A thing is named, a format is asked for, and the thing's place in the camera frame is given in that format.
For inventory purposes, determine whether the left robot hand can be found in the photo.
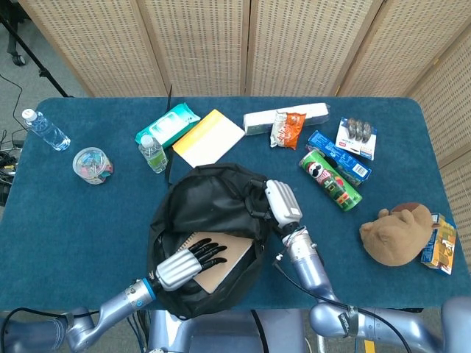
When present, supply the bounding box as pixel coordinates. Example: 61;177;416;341
156;238;228;292

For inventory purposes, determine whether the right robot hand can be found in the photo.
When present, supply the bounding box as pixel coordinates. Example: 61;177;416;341
244;179;303;229

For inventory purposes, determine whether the brown spiral notebook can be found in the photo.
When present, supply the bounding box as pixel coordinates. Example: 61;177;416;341
175;230;255;294

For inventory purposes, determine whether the black backpack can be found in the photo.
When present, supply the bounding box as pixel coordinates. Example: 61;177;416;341
146;163;273;320

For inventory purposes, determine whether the green Pringles can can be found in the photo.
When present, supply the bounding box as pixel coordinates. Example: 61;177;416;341
298;149;364;213

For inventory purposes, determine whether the orange and white snack bag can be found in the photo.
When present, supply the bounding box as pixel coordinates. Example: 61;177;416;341
269;110;307;150

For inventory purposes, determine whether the long blue cardboard box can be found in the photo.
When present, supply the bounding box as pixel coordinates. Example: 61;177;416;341
307;130;372;187

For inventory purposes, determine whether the blue-grey robot torso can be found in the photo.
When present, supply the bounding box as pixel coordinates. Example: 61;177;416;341
146;309;310;353

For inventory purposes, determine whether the long white tissue pack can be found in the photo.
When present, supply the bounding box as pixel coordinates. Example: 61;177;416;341
243;102;331;137

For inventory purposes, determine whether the blue felt table cover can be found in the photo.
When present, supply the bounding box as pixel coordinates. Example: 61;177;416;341
0;96;461;312

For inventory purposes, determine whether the battery blister pack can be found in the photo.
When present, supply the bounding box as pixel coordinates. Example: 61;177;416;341
335;116;378;161

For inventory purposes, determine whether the yellow and white notepad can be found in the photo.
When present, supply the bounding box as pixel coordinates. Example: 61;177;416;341
171;109;247;169

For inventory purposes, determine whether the small water bottle green label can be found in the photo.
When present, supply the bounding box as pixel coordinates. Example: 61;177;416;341
138;134;169;174

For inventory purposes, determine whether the brown plush toy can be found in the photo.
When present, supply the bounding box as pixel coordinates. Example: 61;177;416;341
358;202;434;267

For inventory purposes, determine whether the clear jar of binder clips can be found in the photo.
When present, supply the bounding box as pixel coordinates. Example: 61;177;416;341
72;146;114;185

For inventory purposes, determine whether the teal wet wipes pack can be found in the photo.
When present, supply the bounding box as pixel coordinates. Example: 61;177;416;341
134;103;202;149

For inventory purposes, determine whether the orange blue snack box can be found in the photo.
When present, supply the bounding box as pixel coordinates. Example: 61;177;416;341
420;213;458;276

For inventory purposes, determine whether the woven rattan folding screen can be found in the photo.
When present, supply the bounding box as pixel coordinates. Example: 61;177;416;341
18;0;471;332

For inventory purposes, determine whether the clear water bottle blue label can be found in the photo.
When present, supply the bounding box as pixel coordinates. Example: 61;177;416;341
21;108;71;151

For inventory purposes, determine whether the black tripod stand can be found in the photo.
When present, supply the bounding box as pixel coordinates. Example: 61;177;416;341
0;13;74;99

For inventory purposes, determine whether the black office chair wheel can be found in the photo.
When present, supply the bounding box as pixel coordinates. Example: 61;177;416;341
7;36;27;68

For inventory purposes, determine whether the bundle of black cables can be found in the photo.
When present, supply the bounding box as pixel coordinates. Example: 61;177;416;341
0;128;23;207

